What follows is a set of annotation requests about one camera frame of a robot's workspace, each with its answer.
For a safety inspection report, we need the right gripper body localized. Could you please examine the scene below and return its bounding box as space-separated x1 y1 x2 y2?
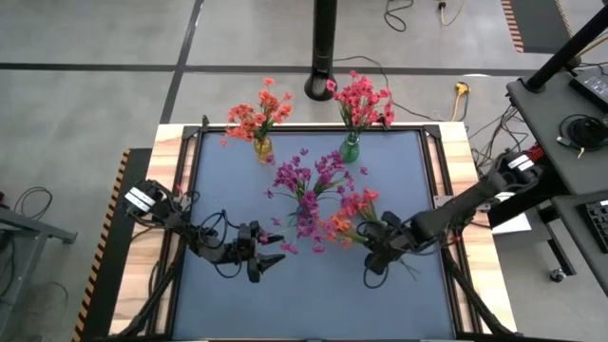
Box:
363 210 423 277

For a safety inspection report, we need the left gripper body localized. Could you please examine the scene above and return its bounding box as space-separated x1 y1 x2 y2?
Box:
213 219 262 285

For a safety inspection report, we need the orange flower bunch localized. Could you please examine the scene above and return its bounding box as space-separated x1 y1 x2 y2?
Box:
220 103 270 146
322 186 422 282
256 77 295 143

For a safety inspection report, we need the red flower bunch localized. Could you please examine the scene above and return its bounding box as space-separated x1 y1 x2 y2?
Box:
349 85 396 143
325 69 376 143

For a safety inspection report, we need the green glass vase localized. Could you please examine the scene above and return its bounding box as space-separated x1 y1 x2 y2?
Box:
338 135 361 165

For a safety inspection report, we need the yellow glass vase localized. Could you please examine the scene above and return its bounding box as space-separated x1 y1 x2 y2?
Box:
253 136 276 165

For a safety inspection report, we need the white paper sheet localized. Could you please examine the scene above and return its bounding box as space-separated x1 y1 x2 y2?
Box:
491 188 533 235

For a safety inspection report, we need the black platform hazard-striped edge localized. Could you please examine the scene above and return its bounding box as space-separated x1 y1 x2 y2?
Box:
70 147 153 342

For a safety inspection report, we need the dark grey desk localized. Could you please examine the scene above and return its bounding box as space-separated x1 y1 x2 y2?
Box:
550 192 608 298

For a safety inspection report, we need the black pole with round base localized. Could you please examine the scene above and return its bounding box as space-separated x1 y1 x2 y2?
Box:
303 0 341 103

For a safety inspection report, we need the black keyboard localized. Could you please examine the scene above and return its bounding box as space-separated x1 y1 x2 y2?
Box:
577 198 608 254

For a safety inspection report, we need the grey metal cart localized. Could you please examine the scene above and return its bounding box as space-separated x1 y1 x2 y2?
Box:
0 192 80 342

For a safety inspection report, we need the black electronic device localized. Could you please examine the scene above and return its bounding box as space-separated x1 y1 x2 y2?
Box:
568 68 608 114

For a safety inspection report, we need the black diagonal pole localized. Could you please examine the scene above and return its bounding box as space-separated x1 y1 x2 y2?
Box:
524 5 608 94

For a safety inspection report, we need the black mat with striped edge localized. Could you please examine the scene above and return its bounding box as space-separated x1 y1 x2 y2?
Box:
501 0 574 54

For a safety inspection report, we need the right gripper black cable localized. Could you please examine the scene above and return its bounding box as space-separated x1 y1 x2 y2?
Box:
362 263 391 290

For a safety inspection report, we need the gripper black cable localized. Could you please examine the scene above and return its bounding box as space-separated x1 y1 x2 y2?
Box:
362 263 391 290
197 211 243 280

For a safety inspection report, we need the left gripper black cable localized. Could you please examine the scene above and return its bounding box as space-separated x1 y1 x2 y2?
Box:
197 211 243 280

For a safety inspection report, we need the black metal table frame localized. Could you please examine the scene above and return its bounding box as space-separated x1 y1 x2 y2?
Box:
108 113 519 342

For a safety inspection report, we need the yellow plug cable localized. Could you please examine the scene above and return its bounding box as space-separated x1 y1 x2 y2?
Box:
449 81 472 123

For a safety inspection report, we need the black floor cable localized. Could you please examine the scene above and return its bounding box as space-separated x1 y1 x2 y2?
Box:
382 0 415 33

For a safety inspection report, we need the coiled black cable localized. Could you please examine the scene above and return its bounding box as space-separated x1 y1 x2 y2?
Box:
556 112 608 154

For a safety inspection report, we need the yellow floor cable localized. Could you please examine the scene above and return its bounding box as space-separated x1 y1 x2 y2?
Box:
436 0 469 28

